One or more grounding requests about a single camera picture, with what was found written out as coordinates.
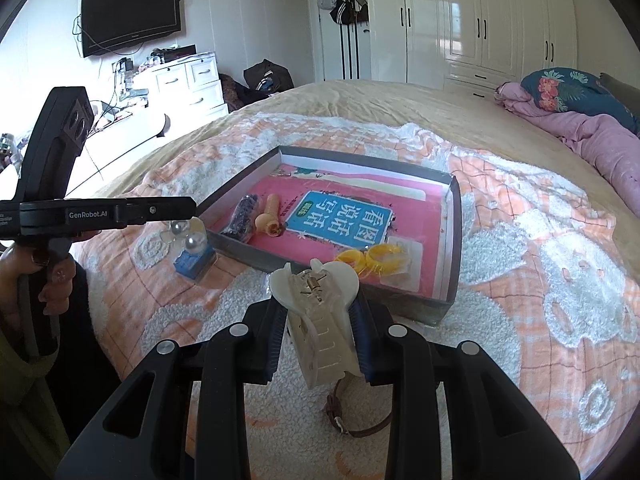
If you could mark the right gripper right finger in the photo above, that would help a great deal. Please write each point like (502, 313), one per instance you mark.
(495, 432)

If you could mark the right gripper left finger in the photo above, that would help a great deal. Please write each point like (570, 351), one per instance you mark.
(180, 413)

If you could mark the brown leather wristwatch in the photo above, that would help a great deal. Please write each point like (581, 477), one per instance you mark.
(357, 410)

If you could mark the pearl ball hair clip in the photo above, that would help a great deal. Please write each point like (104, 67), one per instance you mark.
(187, 236)

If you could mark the cream claw hair clip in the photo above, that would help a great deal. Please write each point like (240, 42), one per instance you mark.
(318, 300)

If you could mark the green sleeve left forearm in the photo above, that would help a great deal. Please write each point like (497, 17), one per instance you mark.
(33, 437)

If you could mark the person's left hand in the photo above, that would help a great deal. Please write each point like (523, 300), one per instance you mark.
(17, 261)

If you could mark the small blue box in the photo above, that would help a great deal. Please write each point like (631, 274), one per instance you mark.
(194, 266)

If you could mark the orange white patterned blanket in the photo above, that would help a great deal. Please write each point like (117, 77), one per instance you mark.
(459, 244)

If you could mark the white drawer dresser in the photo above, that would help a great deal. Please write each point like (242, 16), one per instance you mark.
(188, 88)

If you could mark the grey shallow cardboard box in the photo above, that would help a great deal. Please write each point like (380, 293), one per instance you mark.
(345, 234)

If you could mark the pink Chinese workbook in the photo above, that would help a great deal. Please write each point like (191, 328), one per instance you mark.
(350, 224)

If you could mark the black bag on floor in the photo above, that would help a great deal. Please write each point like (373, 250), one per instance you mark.
(262, 80)

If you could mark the pink floral quilt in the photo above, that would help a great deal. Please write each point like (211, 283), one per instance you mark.
(575, 108)

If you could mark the white door with bags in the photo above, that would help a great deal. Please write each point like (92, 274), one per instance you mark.
(341, 52)

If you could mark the grey padded headboard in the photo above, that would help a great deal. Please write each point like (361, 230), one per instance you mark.
(625, 93)

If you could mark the white glossy wardrobe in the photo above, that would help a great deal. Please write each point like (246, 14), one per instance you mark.
(469, 46)

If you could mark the dark bead bracelet bag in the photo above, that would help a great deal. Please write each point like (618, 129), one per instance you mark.
(241, 225)

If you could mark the black wall television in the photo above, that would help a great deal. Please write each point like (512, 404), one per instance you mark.
(109, 25)

